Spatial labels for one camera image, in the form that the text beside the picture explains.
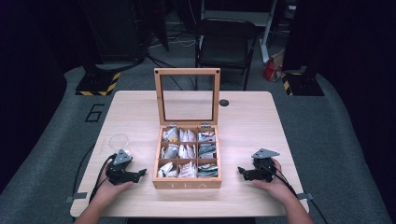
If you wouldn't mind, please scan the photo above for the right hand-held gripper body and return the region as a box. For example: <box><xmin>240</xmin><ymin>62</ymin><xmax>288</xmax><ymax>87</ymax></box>
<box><xmin>250</xmin><ymin>147</ymin><xmax>281</xmax><ymax>183</ymax></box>

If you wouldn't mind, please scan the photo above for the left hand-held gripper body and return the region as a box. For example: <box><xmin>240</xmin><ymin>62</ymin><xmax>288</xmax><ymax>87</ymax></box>
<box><xmin>105</xmin><ymin>148</ymin><xmax>135</xmax><ymax>187</ymax></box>

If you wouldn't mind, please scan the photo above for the person's left hand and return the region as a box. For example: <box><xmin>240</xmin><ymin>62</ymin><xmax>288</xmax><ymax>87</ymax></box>
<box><xmin>92</xmin><ymin>176</ymin><xmax>134</xmax><ymax>208</ymax></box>

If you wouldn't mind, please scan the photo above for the person's right hand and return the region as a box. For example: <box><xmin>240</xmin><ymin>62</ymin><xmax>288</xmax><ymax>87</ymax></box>
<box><xmin>251</xmin><ymin>158</ymin><xmax>295</xmax><ymax>205</ymax></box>

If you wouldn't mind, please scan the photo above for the clear glass cup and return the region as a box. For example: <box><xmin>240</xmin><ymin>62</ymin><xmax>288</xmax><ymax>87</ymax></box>
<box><xmin>108</xmin><ymin>133</ymin><xmax>131</xmax><ymax>155</ymax></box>

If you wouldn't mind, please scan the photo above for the wooden tea box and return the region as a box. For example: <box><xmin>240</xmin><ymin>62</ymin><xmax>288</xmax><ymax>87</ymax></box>
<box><xmin>151</xmin><ymin>67</ymin><xmax>223</xmax><ymax>190</ymax></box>

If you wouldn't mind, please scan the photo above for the group of tea bags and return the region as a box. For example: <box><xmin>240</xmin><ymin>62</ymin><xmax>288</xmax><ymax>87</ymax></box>
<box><xmin>157</xmin><ymin>126</ymin><xmax>219</xmax><ymax>179</ymax></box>

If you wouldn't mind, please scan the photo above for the striped black stand base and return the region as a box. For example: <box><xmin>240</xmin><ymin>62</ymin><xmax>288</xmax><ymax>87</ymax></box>
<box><xmin>75</xmin><ymin>71</ymin><xmax>121</xmax><ymax>97</ymax></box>
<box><xmin>280</xmin><ymin>71</ymin><xmax>325</xmax><ymax>97</ymax></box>

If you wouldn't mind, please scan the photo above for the red bag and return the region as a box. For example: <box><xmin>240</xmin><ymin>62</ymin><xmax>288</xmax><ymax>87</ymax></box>
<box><xmin>262</xmin><ymin>49</ymin><xmax>286</xmax><ymax>83</ymax></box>

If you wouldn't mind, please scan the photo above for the black folding chair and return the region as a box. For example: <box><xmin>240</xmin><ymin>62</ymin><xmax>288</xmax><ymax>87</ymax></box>
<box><xmin>194</xmin><ymin>18</ymin><xmax>260</xmax><ymax>91</ymax></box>

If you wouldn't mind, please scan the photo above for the left hand-held gripper cable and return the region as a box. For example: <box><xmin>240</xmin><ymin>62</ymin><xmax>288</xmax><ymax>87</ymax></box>
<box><xmin>88</xmin><ymin>154</ymin><xmax>117</xmax><ymax>203</ymax></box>

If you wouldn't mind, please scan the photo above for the hand-held gripper cable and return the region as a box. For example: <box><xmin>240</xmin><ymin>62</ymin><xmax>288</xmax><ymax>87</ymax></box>
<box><xmin>88</xmin><ymin>154</ymin><xmax>117</xmax><ymax>203</ymax></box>
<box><xmin>261</xmin><ymin>164</ymin><xmax>329</xmax><ymax>224</ymax></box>

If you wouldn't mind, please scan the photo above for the right hand-held gripper cable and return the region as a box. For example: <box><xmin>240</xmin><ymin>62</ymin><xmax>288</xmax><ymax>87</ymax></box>
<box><xmin>261</xmin><ymin>164</ymin><xmax>329</xmax><ymax>224</ymax></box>

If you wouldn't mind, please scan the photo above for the white floor cable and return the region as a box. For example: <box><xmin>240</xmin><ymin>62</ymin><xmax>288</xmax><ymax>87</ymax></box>
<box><xmin>148</xmin><ymin>33</ymin><xmax>198</xmax><ymax>49</ymax></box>

